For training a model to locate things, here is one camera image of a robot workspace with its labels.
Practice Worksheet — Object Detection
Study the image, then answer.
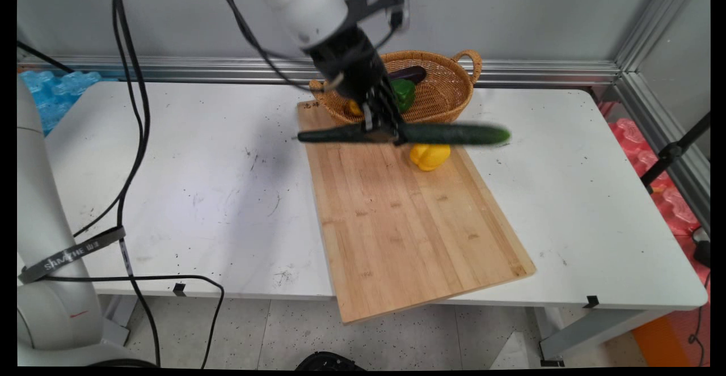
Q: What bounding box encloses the orange floor mat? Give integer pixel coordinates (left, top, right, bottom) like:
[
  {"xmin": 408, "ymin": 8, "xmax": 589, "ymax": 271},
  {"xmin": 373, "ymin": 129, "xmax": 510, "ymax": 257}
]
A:
[{"xmin": 631, "ymin": 285, "xmax": 711, "ymax": 368}]

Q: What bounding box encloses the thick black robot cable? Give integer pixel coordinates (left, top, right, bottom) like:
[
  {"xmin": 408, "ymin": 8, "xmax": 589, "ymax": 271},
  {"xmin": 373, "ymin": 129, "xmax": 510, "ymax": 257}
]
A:
[{"xmin": 73, "ymin": 0, "xmax": 162, "ymax": 367}]

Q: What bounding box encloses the black round floor object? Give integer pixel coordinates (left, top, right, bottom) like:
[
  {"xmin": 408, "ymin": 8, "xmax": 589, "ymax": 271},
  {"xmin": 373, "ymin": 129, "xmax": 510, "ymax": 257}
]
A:
[{"xmin": 295, "ymin": 351, "xmax": 366, "ymax": 371}]

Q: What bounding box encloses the blue foam floor mat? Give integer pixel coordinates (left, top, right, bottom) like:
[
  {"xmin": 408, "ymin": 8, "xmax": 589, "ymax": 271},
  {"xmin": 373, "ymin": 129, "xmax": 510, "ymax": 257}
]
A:
[{"xmin": 22, "ymin": 70, "xmax": 119, "ymax": 136}]

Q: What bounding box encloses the red foam floor mat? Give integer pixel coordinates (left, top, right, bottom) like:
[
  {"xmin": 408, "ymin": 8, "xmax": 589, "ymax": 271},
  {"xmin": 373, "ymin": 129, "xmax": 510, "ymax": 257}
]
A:
[{"xmin": 598, "ymin": 101, "xmax": 711, "ymax": 286}]

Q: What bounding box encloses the horizontal aluminium frame rail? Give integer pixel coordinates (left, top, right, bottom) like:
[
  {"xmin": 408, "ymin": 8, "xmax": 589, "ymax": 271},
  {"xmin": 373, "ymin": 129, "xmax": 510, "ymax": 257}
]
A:
[{"xmin": 17, "ymin": 54, "xmax": 622, "ymax": 88}]

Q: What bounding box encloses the thin black looped cable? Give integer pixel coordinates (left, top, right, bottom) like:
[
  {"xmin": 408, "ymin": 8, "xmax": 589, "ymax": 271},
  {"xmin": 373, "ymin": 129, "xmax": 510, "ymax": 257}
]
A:
[{"xmin": 34, "ymin": 274, "xmax": 225, "ymax": 368}]

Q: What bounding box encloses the black power adapter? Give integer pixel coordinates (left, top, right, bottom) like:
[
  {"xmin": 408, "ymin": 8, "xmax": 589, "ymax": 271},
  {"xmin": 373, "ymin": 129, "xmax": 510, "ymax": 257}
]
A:
[{"xmin": 692, "ymin": 227, "xmax": 711, "ymax": 268}]

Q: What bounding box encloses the black cable by rail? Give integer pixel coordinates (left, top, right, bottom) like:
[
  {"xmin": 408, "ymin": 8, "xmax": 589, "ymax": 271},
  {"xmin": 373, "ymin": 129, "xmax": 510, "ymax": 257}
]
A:
[{"xmin": 17, "ymin": 40, "xmax": 75, "ymax": 74}]

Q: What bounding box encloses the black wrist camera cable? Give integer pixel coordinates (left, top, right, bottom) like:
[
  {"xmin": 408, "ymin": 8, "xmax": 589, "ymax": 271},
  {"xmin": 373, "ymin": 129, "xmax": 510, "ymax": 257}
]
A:
[{"xmin": 209, "ymin": 0, "xmax": 347, "ymax": 94}]

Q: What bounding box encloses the black tripod leg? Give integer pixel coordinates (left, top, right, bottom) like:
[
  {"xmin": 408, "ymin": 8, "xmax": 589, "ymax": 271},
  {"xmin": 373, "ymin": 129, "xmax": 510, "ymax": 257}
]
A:
[{"xmin": 640, "ymin": 112, "xmax": 711, "ymax": 195}]

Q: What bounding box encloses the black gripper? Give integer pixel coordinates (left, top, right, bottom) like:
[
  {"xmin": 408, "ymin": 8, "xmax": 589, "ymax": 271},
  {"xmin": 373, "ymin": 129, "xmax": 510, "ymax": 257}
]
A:
[{"xmin": 303, "ymin": 26, "xmax": 409, "ymax": 146}]

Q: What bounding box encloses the yellow bell pepper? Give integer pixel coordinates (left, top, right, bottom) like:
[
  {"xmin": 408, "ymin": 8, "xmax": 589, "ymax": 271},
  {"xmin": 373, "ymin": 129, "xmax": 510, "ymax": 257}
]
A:
[{"xmin": 410, "ymin": 143, "xmax": 451, "ymax": 172}]

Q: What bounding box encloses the green bell pepper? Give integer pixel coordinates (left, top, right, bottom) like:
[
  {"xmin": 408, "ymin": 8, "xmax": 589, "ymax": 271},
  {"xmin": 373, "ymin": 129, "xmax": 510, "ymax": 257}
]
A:
[{"xmin": 390, "ymin": 79, "xmax": 417, "ymax": 113}]

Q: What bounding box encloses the black printed velcro strap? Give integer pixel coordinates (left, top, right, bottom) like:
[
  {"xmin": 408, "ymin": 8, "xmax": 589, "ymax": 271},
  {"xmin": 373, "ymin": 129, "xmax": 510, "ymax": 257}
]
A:
[{"xmin": 18, "ymin": 225, "xmax": 127, "ymax": 285}]

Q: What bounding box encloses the diagonal aluminium frame rail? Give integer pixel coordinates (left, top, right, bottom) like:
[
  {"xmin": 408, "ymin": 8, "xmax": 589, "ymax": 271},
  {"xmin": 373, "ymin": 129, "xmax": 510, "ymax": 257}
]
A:
[{"xmin": 613, "ymin": 0, "xmax": 711, "ymax": 235}]

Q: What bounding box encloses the grey table leg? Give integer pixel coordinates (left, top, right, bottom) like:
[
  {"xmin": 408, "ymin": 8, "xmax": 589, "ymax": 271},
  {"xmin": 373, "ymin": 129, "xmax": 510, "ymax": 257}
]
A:
[
  {"xmin": 101, "ymin": 294, "xmax": 140, "ymax": 348},
  {"xmin": 533, "ymin": 306, "xmax": 676, "ymax": 367}
]

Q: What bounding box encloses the bamboo cutting board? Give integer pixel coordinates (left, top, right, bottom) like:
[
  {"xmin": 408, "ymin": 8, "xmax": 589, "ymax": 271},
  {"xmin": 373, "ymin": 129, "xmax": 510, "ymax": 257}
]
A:
[{"xmin": 297, "ymin": 99, "xmax": 537, "ymax": 326}]

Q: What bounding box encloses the purple eggplant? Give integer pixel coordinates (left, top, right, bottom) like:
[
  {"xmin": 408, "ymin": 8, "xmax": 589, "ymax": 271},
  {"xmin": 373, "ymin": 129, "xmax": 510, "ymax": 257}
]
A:
[{"xmin": 386, "ymin": 66, "xmax": 428, "ymax": 86}]

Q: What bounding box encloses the long dark green cucumber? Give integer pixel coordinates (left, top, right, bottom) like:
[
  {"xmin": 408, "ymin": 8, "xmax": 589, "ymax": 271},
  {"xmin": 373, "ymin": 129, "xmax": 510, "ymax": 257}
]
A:
[{"xmin": 297, "ymin": 122, "xmax": 512, "ymax": 147}]

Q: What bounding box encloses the woven wicker basket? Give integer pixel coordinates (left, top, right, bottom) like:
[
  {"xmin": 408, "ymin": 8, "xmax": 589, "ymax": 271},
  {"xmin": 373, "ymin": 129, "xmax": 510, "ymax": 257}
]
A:
[{"xmin": 309, "ymin": 49, "xmax": 483, "ymax": 126}]

